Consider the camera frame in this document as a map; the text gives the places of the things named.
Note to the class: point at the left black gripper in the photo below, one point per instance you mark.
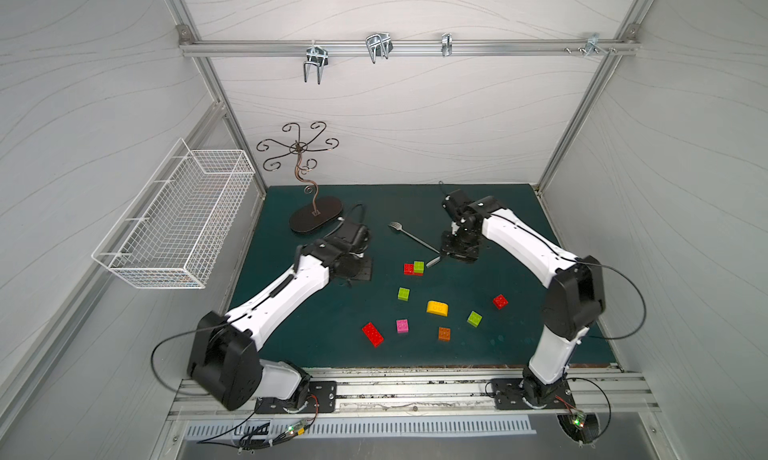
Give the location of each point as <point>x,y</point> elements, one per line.
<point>355,267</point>

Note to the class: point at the brown metal hook stand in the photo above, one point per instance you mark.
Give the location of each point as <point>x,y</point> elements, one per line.
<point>322,209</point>

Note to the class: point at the metal hook clamp centre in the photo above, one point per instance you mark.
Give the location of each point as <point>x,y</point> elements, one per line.
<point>379,45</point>

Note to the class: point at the silver metal spoon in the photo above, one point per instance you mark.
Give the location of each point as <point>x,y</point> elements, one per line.
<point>398,227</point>

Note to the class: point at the long red brick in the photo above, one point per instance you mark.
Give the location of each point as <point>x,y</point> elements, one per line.
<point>373,334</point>

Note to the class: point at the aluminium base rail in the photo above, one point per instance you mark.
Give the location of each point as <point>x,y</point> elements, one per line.
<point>431,391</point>

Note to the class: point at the pink brick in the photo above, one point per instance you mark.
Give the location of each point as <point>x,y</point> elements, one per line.
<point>402,326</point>

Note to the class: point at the metal hook clamp left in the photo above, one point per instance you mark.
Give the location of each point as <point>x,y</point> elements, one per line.
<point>317,58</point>

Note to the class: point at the aluminium crossbar rail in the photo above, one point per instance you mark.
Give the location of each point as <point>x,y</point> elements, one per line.
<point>401,48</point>

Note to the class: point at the red brick far right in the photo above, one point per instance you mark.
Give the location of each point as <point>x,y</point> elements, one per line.
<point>500,302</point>

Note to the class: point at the metal hook clamp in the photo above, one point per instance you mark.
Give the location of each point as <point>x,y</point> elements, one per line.
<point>379,45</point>
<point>317,58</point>

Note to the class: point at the yellow curved brick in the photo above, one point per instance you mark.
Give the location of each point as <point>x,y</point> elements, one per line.
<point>437,308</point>

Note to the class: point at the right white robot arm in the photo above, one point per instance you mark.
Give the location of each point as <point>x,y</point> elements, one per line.
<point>575,289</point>

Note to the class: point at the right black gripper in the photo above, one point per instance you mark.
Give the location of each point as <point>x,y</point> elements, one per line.
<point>459,247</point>

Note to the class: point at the orange brick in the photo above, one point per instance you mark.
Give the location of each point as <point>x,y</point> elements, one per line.
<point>444,334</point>

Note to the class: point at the white wire basket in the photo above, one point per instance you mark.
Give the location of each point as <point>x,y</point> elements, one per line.
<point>170,235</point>

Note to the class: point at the white vent strip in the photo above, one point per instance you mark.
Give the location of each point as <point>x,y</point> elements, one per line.
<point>373,427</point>

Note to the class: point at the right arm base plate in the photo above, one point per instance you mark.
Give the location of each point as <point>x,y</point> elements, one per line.
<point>516,393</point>

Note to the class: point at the silver metal fork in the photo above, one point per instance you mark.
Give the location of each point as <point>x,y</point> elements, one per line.
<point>433,262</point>

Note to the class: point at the small metal clip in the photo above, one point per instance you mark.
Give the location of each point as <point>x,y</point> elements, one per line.
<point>446,45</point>

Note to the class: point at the metal bracket right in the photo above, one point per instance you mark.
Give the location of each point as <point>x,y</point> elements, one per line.
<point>591,47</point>

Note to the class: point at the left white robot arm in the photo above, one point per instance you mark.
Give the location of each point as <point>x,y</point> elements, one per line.
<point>225,356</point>

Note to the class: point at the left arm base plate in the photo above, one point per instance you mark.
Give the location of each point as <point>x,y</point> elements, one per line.
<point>320,396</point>

